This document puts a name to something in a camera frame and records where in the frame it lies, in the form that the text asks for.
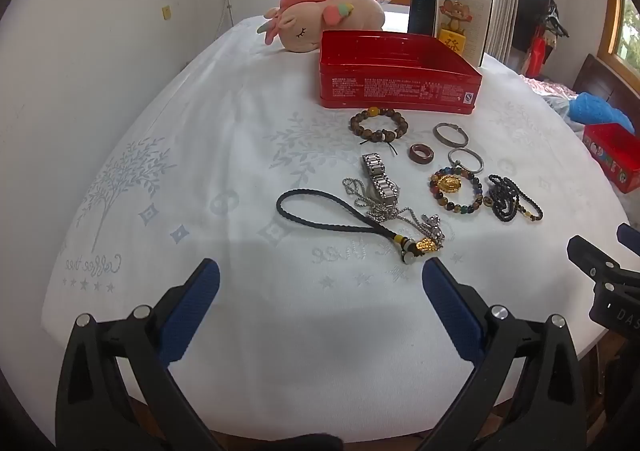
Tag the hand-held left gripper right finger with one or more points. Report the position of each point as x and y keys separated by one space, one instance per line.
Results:
x=450 y=301

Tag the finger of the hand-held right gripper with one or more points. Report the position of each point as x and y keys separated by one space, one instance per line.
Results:
x=592 y=256
x=630 y=238

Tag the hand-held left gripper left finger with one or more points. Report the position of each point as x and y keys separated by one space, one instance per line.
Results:
x=192 y=311

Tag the silver metal wristwatch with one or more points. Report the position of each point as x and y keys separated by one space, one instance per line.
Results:
x=380 y=181

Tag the silver bangle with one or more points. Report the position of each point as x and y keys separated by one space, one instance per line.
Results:
x=436 y=136
x=480 y=163

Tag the red tin box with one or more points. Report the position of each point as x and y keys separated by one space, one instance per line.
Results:
x=400 y=91

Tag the small red cartoon tin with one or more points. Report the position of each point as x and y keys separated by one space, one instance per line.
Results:
x=612 y=141

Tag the blue towel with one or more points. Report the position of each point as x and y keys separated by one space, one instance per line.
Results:
x=595 y=111

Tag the dark wooden headboard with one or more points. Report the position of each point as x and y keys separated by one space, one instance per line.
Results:
x=600 y=76

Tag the pink patterned blanket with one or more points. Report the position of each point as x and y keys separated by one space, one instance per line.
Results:
x=550 y=88

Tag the wooden framed side window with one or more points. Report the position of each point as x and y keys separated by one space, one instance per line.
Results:
x=625 y=26

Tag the dark hanging clothing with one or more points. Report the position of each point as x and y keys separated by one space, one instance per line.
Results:
x=530 y=16

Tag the cartoon mouse greeting card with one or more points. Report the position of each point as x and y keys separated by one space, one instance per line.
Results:
x=477 y=26

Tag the dark blue booklet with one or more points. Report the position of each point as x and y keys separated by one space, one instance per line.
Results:
x=422 y=6

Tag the pink plush unicorn toy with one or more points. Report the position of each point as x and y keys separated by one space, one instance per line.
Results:
x=320 y=16

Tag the yellow wall sticker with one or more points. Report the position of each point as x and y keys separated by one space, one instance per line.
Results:
x=166 y=13

